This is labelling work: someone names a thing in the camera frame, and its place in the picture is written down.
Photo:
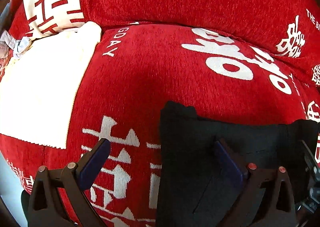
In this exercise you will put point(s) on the grey crumpled garment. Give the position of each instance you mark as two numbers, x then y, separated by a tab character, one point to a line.
8	42

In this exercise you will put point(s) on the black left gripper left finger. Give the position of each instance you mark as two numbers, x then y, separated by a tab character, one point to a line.
45	204

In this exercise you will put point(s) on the red wedding sofa cover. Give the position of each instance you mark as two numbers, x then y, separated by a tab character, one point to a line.
248	62

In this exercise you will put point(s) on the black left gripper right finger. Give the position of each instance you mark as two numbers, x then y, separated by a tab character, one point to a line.
264	196

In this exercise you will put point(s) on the white cloth mat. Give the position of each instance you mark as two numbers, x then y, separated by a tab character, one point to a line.
39	89

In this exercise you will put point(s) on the black pants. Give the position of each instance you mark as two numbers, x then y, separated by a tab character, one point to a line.
222	174

